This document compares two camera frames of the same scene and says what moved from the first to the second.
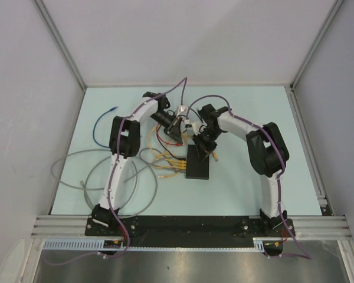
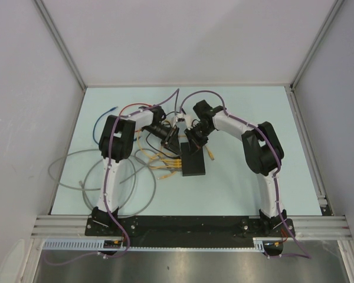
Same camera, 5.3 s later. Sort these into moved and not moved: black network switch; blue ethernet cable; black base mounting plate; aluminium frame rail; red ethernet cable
Moved: red ethernet cable; black network switch
Not moved: blue ethernet cable; aluminium frame rail; black base mounting plate
